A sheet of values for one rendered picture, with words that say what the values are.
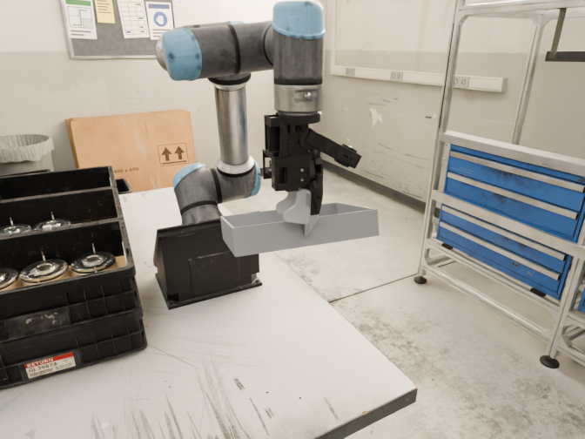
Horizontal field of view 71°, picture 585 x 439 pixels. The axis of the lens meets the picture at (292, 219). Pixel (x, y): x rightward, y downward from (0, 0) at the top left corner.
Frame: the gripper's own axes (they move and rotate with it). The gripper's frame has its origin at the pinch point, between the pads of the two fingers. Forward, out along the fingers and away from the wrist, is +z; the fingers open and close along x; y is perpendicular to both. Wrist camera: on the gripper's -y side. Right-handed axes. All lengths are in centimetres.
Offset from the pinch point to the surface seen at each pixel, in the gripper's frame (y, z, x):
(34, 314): 51, 20, -21
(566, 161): -135, 14, -54
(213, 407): 19.6, 37.1, -1.2
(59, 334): 48, 26, -21
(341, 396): -5.8, 37.2, 5.0
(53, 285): 46, 14, -21
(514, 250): -135, 61, -68
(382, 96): -188, 15, -284
